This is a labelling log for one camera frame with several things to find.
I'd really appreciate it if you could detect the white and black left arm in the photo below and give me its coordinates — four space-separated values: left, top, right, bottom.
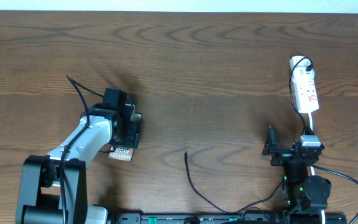
15 103 142 223

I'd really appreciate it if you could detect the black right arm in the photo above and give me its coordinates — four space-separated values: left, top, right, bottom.
262 126 331 223

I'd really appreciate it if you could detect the white USB charger adapter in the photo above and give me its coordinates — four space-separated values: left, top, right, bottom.
290 55 315 83

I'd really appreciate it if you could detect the white power strip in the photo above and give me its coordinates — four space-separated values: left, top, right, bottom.
292 79 319 114

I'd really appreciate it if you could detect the black USB charger cable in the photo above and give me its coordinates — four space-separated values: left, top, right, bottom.
183 56 314 215

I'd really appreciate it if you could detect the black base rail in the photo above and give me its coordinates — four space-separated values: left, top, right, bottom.
115 212 348 224

